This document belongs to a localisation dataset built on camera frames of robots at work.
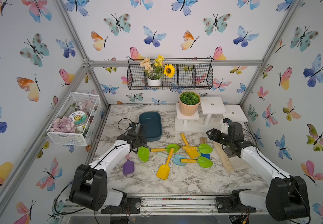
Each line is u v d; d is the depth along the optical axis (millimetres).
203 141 961
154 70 866
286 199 402
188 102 845
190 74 986
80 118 657
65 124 597
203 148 934
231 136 658
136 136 661
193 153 929
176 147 942
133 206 728
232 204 681
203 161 882
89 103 785
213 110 884
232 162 884
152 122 1098
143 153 859
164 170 866
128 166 880
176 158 910
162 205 755
